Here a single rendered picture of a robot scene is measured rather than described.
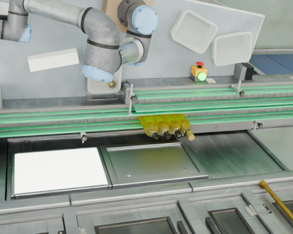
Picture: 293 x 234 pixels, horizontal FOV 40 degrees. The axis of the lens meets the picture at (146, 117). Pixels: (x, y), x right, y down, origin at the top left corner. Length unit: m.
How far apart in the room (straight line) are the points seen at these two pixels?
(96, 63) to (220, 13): 1.03
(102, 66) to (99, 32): 0.12
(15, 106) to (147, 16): 0.81
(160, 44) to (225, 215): 0.95
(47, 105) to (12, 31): 0.57
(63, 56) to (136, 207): 0.82
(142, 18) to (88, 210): 0.85
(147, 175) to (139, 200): 0.16
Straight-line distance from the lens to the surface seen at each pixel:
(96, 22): 1.42
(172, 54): 2.23
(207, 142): 2.30
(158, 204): 1.81
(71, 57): 2.05
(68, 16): 1.49
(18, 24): 1.65
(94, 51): 1.41
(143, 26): 1.78
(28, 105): 2.11
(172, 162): 2.02
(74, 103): 2.11
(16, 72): 2.13
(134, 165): 1.96
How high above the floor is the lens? 2.73
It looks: 58 degrees down
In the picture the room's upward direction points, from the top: 150 degrees clockwise
